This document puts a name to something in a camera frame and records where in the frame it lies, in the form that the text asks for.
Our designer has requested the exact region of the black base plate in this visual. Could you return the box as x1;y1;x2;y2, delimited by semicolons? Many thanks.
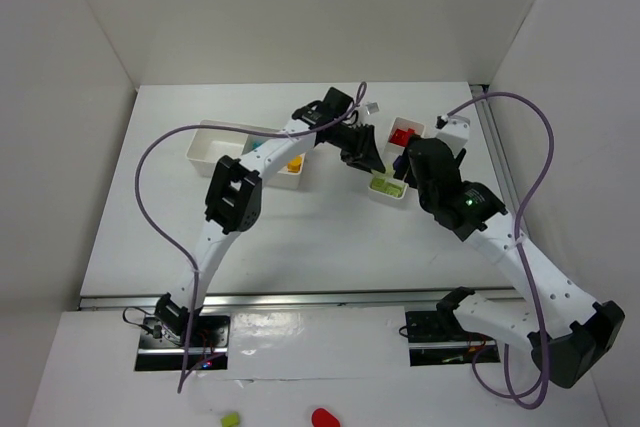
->
398;311;500;367
134;310;232;372

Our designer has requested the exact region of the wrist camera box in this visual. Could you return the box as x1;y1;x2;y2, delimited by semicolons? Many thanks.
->
364;102;380;115
435;115;470;156

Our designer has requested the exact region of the aluminium rail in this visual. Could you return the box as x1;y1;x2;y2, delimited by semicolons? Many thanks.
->
469;82;552;303
72;287;453;312

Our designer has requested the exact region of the green lego on foreground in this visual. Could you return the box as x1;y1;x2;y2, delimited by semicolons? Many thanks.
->
220;412;241;427

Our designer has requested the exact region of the light green lego brick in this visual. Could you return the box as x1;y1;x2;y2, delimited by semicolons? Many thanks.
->
369;179;405;198

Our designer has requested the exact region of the white divided container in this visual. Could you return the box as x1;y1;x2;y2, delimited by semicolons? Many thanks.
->
367;117;426;207
186;120;305;190

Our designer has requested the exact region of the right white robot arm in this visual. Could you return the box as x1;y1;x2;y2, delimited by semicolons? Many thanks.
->
404;136;625;389

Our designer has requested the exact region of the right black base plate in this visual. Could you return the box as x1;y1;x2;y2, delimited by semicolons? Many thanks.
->
398;311;500;367

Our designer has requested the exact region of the aluminium rail right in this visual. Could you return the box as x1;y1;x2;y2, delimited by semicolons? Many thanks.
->
469;82;552;303

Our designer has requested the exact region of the red round piece foreground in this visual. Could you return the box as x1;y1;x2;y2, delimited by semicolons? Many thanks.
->
311;408;341;427

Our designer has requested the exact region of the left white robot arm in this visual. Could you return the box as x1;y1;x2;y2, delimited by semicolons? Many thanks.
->
155;82;385;345

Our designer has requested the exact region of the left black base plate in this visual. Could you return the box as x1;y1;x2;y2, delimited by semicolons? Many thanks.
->
134;310;232;372

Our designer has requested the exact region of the purple lego piece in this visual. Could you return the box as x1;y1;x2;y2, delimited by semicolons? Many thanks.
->
393;156;406;173

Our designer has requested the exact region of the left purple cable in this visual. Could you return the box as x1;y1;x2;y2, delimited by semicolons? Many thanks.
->
134;80;369;394

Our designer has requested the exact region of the aluminium rail front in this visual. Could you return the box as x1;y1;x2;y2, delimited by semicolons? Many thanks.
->
72;287;453;312

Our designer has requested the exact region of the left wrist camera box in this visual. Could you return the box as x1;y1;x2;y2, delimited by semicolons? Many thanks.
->
364;102;380;115

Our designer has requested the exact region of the light green rounded lego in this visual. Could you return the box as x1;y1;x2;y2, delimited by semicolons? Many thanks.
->
370;173;393;189

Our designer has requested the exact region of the orange sun round lego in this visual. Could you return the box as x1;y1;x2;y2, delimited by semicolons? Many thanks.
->
286;155;304;174

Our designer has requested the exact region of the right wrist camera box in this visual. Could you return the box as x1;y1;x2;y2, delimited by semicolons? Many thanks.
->
435;115;470;156

